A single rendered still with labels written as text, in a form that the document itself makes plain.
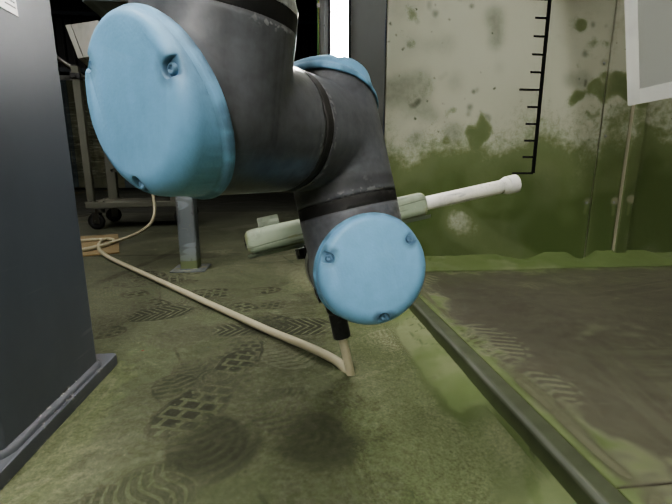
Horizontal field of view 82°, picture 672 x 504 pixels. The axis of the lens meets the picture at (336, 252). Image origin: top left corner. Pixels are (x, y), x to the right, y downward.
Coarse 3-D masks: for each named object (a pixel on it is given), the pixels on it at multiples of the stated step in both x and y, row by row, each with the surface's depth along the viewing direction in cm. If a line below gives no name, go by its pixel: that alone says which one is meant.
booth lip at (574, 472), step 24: (432, 312) 85; (456, 336) 72; (456, 360) 68; (480, 360) 63; (480, 384) 59; (504, 384) 56; (504, 408) 52; (528, 408) 50; (528, 432) 47; (552, 432) 45; (552, 456) 43; (576, 456) 42; (576, 480) 39; (600, 480) 38
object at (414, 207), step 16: (512, 176) 68; (448, 192) 67; (464, 192) 67; (480, 192) 67; (496, 192) 68; (512, 192) 69; (400, 208) 65; (416, 208) 65; (432, 208) 67; (272, 224) 64; (288, 224) 63; (256, 240) 62; (272, 240) 62; (288, 240) 63; (256, 256) 62; (336, 320) 65; (336, 336) 65
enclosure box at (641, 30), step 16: (624, 0) 67; (640, 0) 67; (656, 0) 68; (640, 16) 68; (656, 16) 68; (640, 32) 68; (656, 32) 69; (640, 48) 69; (656, 48) 69; (640, 64) 70; (656, 64) 70; (640, 80) 70; (656, 80) 71; (640, 96) 68; (656, 96) 65
